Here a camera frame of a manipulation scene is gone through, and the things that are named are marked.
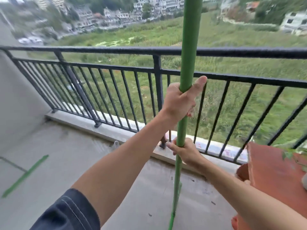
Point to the person's right hand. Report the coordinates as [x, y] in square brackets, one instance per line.
[190, 153]

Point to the person's left hand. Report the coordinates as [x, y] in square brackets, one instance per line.
[174, 102]

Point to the person's right fingers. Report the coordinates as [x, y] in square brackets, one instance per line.
[175, 148]

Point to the person's left thumb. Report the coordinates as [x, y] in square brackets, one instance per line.
[198, 86]

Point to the long green pole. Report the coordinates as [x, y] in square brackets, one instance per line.
[189, 45]

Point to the person's right forearm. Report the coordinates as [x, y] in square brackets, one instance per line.
[239, 196]

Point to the person's left forearm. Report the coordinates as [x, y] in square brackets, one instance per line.
[124, 162]

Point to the black metal balcony railing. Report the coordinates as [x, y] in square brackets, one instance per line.
[157, 69]

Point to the terracotta planter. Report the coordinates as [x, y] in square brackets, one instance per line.
[268, 170]

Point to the row of hillside buildings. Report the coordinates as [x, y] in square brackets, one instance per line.
[112, 15]

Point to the green plant leaves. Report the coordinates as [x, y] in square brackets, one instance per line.
[289, 154]

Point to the white house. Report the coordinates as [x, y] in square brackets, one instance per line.
[293, 22]

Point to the dark denim sleeve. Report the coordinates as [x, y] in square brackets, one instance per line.
[69, 213]

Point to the green stake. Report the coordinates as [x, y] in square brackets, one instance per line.
[25, 176]

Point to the white parked cars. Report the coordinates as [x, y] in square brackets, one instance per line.
[30, 40]

